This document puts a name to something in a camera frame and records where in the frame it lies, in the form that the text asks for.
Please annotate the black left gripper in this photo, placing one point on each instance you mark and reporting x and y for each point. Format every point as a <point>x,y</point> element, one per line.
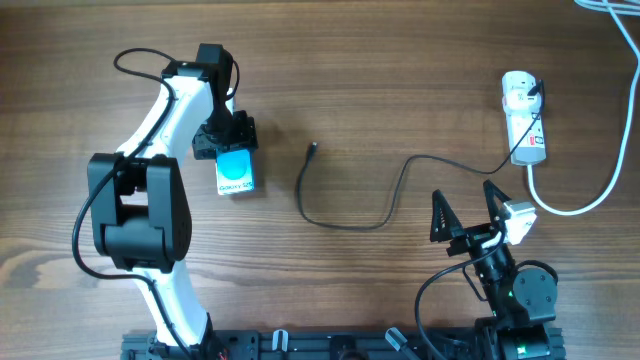
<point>244,137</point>

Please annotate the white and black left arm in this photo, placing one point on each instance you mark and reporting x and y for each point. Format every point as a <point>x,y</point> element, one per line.
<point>139,210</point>

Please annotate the white USB charger plug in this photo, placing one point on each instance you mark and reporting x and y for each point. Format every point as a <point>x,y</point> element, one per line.
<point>521,100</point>

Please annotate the smartphone with teal screen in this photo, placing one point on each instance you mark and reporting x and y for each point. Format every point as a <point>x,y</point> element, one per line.
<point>234,172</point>

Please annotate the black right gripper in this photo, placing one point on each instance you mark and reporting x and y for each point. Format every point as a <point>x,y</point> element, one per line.
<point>474,235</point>

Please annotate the white power strip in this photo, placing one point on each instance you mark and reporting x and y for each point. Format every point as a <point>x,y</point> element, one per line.
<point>527,144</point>

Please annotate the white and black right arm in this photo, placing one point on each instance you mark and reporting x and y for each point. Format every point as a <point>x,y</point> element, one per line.
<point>521,295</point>

